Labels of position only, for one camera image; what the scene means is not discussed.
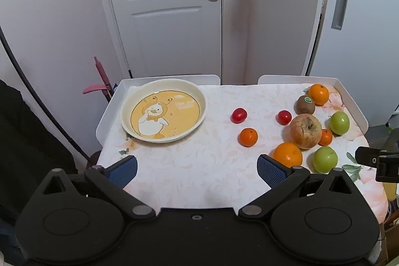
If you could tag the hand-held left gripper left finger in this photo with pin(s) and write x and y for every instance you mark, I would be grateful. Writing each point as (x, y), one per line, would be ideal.
(124, 171)

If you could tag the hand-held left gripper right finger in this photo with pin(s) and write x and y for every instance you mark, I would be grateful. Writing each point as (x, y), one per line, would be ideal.
(271, 174)

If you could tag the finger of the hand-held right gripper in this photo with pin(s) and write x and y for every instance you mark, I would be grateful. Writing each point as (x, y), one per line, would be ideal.
(367, 157)

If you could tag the large orange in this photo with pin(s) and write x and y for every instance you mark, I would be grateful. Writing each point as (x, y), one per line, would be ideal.
(287, 154)
(318, 94)

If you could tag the green apple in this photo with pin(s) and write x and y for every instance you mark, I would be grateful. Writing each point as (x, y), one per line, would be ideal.
(325, 159)
(339, 122)

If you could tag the small tangerine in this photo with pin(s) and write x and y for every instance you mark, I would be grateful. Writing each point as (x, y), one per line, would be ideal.
(248, 137)
(326, 138)

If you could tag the wrinkled yellow apple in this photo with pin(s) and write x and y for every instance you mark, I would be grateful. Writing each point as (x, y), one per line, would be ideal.
(305, 131)

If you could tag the duck print plate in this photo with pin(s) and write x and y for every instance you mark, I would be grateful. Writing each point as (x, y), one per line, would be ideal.
(168, 116)

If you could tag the red cherry tomato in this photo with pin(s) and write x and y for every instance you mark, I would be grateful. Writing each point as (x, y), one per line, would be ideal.
(284, 117)
(239, 115)

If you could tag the brown kiwi with sticker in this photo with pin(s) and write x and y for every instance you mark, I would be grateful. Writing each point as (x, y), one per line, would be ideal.
(304, 105)

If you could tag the black cloth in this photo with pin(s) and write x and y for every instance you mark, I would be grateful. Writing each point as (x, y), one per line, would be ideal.
(28, 144)

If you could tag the white closet door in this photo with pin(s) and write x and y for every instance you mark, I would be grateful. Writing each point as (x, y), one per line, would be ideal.
(358, 35)

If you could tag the black curved tube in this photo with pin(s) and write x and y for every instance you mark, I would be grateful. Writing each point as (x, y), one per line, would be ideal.
(31, 91)

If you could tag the white panel door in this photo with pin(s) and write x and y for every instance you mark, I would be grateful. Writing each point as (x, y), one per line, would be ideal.
(174, 19)

